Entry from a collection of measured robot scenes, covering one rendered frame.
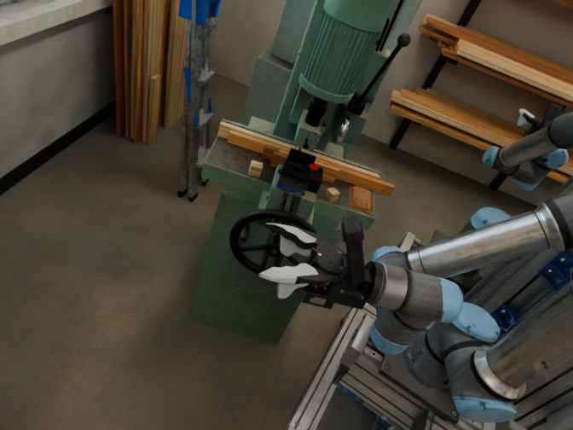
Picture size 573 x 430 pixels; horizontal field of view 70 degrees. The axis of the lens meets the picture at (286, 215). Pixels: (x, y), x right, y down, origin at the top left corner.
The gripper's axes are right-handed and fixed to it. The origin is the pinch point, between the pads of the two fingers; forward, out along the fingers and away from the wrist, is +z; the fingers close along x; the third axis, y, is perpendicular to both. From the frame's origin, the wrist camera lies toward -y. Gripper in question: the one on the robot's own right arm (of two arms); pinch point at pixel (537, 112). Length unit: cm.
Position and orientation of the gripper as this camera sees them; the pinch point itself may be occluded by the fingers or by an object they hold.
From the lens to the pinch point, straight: 196.3
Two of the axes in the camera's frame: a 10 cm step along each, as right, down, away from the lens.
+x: 9.5, 2.9, -0.9
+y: -1.7, 7.5, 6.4
